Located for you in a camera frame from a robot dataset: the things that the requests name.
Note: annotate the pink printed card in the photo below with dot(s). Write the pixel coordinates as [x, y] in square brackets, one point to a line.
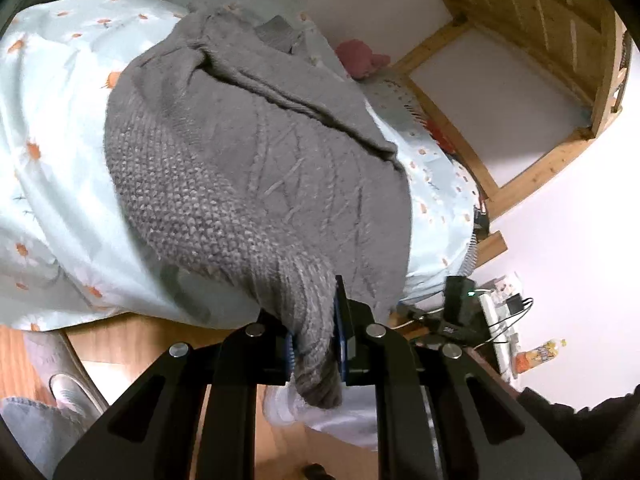
[506, 284]

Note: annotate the white power strip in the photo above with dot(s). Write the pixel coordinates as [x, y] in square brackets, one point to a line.
[491, 317]

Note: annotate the white side desk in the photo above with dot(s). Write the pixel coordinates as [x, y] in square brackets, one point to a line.
[515, 330]

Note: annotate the floral light blue duvet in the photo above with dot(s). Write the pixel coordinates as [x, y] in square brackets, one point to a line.
[60, 160]

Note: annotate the polka dot pillow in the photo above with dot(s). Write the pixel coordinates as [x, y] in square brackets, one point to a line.
[395, 97]

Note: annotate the person's right forearm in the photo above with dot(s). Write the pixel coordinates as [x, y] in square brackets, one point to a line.
[580, 430]

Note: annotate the black charger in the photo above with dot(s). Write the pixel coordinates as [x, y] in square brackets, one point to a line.
[517, 304]

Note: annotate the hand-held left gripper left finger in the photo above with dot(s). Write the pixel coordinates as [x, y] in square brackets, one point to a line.
[289, 355]

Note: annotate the wooden bunk bed frame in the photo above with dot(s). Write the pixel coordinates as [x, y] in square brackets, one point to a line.
[550, 155]

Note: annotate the black chair wheel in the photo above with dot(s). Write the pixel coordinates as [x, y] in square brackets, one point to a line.
[315, 473]

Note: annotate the grey slipper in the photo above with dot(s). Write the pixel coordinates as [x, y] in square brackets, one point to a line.
[70, 390]

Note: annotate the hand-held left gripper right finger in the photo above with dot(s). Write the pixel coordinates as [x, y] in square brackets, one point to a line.
[341, 330]

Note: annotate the cartoon cat pillow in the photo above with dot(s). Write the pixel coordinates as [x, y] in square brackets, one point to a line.
[440, 132]

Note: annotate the orange snack packet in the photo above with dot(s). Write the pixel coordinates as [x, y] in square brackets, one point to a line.
[537, 355]

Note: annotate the pink plush toy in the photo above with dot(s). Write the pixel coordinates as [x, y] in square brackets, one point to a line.
[357, 57]

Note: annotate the grey knit sweater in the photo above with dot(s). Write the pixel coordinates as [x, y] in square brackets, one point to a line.
[250, 160]

